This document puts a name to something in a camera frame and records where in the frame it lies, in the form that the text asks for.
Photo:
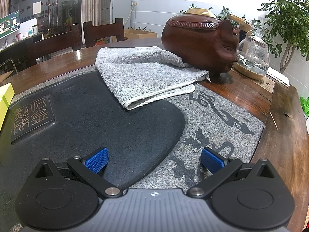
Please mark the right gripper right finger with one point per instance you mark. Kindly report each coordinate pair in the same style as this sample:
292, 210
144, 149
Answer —
223, 171

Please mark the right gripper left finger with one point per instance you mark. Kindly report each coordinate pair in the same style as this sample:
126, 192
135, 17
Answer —
88, 170

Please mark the grey stone tea tray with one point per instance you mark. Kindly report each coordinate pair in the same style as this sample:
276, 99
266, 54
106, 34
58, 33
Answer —
155, 146

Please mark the grey folded towel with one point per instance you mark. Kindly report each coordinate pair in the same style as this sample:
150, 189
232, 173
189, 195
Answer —
141, 75

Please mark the yellow shoe box lid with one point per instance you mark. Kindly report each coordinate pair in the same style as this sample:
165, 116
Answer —
6, 95

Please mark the glass electric kettle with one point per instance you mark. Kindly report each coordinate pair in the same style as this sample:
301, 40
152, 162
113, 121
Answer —
253, 59

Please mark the brown wooden pig jar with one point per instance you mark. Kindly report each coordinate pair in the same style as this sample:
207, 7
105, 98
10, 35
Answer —
201, 41

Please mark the dark wooden chair middle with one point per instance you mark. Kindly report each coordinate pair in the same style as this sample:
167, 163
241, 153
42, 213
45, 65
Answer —
53, 44

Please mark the dark wooden chair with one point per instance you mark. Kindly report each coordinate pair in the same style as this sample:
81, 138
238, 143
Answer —
53, 44
93, 33

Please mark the dark wooden chair right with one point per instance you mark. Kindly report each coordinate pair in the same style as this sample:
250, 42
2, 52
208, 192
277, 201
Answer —
93, 33

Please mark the cardboard box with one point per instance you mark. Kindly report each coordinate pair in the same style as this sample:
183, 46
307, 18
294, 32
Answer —
131, 34

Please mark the green tree right side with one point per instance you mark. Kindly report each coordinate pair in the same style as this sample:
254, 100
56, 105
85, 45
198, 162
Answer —
286, 28

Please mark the computer monitor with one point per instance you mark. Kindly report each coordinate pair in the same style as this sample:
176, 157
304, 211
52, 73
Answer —
9, 24

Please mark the white refrigerator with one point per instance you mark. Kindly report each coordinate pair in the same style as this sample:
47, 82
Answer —
112, 9

